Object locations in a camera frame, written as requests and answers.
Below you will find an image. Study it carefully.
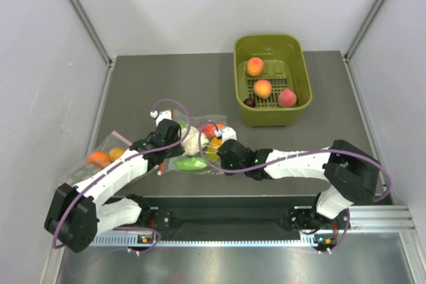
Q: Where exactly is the fake orange yellow mango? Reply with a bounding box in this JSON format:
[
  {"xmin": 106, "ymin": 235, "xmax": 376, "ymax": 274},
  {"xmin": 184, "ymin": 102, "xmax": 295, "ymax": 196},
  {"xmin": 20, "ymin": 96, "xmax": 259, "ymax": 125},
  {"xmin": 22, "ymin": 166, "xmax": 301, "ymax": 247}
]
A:
[{"xmin": 204, "ymin": 137, "xmax": 222, "ymax": 163}]

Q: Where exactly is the clear zip bag red seal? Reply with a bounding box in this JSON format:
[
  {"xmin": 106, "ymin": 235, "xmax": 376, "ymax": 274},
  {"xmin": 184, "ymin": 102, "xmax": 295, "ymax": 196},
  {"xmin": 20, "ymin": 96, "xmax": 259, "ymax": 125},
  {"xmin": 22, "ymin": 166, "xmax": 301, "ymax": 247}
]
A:
[{"xmin": 157, "ymin": 109, "xmax": 228, "ymax": 176}]

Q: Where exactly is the fake green cucumber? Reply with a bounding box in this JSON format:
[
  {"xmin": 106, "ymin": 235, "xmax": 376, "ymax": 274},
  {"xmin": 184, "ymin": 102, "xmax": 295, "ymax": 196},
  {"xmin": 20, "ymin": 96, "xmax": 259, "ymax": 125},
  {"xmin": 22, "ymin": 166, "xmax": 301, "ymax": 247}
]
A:
[{"xmin": 175, "ymin": 156, "xmax": 208, "ymax": 172}]

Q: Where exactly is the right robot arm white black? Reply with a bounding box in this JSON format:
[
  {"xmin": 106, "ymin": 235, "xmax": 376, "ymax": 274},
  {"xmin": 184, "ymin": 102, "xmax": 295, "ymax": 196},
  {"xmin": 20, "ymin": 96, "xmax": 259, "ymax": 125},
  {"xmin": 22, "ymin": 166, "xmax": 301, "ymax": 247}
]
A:
[{"xmin": 217, "ymin": 140, "xmax": 381, "ymax": 231}]

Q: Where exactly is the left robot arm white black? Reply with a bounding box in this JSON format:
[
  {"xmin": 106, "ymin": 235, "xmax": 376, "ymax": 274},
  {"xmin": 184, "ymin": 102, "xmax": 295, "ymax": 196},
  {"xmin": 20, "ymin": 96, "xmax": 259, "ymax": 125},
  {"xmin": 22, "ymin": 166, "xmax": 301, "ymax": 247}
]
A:
[{"xmin": 44, "ymin": 119, "xmax": 183, "ymax": 253}]

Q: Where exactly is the dark fake plum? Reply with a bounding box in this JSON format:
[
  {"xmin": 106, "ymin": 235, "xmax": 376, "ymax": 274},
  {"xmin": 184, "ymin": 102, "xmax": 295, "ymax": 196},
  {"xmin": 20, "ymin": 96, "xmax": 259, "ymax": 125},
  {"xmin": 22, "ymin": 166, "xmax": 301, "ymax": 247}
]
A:
[{"xmin": 243, "ymin": 97, "xmax": 256, "ymax": 108}]

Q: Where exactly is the fake orange fruit in bag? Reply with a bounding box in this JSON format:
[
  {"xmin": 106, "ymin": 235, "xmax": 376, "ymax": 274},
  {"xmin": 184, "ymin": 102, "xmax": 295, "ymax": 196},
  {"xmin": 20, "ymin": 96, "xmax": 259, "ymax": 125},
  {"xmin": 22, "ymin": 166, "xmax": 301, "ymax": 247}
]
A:
[{"xmin": 86, "ymin": 151, "xmax": 111, "ymax": 168}]

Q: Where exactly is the fake peach middle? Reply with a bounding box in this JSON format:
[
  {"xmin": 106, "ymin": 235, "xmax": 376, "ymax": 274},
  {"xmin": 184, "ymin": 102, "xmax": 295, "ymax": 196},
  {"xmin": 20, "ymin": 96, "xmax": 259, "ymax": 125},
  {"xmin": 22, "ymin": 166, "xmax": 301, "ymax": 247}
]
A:
[{"xmin": 253, "ymin": 79, "xmax": 272, "ymax": 100}]

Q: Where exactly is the fake peach pink right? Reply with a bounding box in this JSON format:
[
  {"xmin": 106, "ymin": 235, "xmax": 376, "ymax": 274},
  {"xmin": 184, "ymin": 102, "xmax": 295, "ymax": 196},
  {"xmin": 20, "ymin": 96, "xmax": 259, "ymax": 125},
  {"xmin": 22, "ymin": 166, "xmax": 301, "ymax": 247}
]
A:
[{"xmin": 278, "ymin": 88, "xmax": 297, "ymax": 108}]

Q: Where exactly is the fake peach back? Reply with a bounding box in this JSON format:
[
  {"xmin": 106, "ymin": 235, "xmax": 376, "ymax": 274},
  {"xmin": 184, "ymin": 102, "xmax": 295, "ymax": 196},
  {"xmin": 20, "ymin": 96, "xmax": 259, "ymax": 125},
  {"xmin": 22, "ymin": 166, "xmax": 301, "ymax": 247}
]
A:
[{"xmin": 246, "ymin": 57, "xmax": 264, "ymax": 77}]

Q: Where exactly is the olive green plastic basin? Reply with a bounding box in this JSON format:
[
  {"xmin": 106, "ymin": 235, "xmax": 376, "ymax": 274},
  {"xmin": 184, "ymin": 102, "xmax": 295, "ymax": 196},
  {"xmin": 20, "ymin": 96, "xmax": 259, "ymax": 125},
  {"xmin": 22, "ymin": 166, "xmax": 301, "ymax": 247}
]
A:
[{"xmin": 234, "ymin": 34, "xmax": 313, "ymax": 127}]

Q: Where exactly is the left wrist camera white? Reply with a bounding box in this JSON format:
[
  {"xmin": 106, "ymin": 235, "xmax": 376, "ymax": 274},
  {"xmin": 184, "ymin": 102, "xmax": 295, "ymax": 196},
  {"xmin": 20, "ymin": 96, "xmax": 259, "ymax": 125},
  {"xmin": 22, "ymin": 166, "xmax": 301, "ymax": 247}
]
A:
[{"xmin": 150, "ymin": 109, "xmax": 172, "ymax": 126}]

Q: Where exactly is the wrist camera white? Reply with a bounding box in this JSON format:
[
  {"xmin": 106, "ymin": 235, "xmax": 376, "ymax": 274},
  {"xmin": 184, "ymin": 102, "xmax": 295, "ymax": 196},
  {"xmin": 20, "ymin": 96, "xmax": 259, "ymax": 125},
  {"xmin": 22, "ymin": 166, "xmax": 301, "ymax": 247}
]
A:
[
  {"xmin": 214, "ymin": 126, "xmax": 237, "ymax": 142},
  {"xmin": 150, "ymin": 109, "xmax": 172, "ymax": 126}
]

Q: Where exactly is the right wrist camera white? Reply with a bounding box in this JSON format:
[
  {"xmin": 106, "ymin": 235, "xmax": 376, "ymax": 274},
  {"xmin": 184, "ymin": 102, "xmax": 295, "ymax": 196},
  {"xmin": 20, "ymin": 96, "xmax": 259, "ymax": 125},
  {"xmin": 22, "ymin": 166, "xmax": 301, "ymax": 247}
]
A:
[{"xmin": 214, "ymin": 126, "xmax": 237, "ymax": 142}]

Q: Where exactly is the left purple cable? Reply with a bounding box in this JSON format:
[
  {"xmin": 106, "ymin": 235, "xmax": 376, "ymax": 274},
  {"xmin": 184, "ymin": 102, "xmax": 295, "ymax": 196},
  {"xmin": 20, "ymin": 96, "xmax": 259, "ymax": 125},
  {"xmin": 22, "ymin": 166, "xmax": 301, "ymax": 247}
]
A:
[{"xmin": 52, "ymin": 98, "xmax": 192, "ymax": 258}]

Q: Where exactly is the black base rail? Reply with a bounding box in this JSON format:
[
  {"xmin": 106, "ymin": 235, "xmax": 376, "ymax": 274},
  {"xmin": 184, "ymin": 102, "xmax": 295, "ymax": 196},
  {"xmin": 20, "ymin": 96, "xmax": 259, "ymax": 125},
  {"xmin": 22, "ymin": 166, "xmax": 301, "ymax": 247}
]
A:
[{"xmin": 108, "ymin": 194, "xmax": 337, "ymax": 240}]

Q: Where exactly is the grey slotted cable duct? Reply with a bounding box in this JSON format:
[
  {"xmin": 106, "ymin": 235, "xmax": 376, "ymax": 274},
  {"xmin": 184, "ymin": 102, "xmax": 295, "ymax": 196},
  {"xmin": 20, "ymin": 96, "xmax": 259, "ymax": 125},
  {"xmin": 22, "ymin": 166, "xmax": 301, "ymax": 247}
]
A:
[{"xmin": 89, "ymin": 232, "xmax": 337, "ymax": 248}]

